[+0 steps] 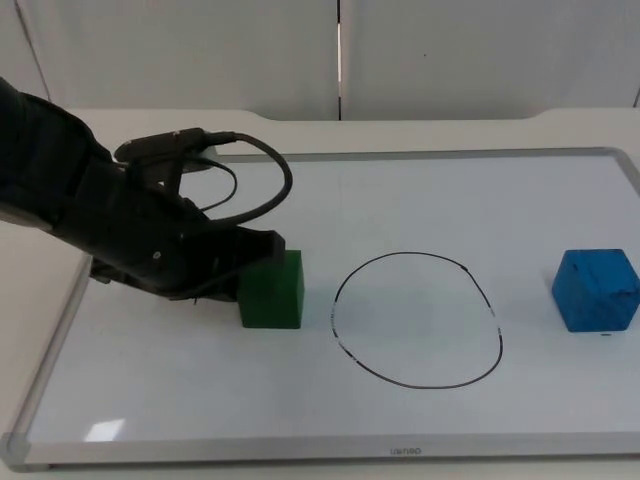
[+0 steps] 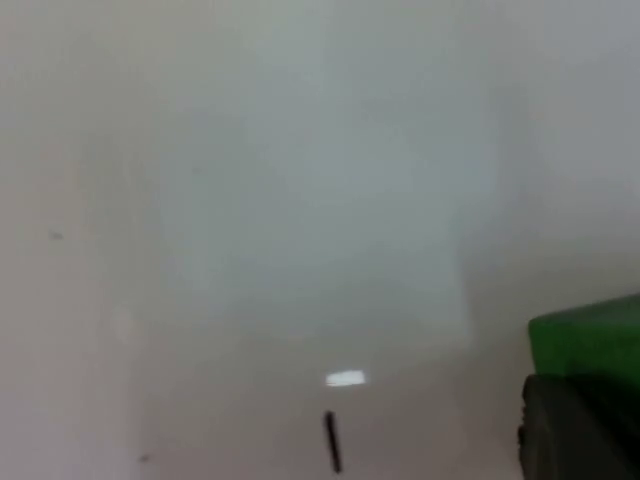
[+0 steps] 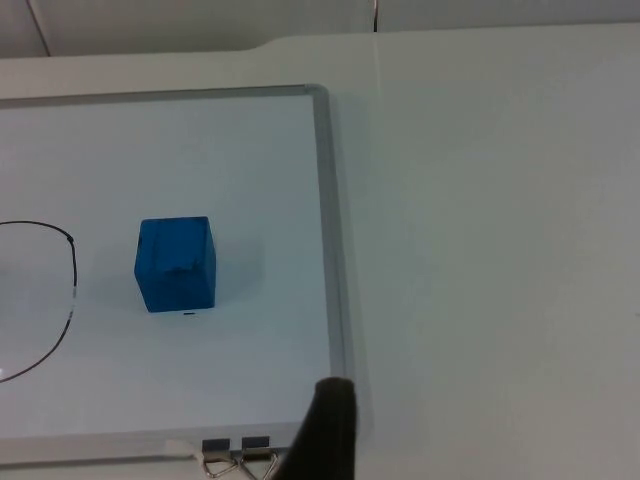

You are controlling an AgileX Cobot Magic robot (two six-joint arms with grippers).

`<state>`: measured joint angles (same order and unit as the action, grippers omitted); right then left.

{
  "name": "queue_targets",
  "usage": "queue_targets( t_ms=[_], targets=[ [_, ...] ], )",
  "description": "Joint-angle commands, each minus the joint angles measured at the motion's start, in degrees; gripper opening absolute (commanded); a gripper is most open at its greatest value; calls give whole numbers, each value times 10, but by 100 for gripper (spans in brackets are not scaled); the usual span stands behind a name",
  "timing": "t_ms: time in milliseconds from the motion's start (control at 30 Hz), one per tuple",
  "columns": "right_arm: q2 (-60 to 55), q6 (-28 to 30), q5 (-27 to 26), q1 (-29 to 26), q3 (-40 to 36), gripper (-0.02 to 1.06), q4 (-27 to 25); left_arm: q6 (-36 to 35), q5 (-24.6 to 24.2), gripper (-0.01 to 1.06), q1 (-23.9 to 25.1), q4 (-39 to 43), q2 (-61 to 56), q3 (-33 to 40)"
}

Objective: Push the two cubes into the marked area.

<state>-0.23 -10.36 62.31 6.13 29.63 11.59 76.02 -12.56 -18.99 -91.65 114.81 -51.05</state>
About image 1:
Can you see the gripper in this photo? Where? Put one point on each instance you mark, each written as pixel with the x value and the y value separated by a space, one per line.
pixel 130 235

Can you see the green cube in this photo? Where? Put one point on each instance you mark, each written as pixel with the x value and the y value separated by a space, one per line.
pixel 272 295

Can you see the grey-framed whiteboard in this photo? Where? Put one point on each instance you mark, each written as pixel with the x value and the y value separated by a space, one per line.
pixel 400 210

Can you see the blue cube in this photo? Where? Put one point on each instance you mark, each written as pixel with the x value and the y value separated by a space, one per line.
pixel 595 290

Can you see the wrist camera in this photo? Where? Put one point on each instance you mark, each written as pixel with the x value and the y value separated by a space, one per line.
pixel 165 142

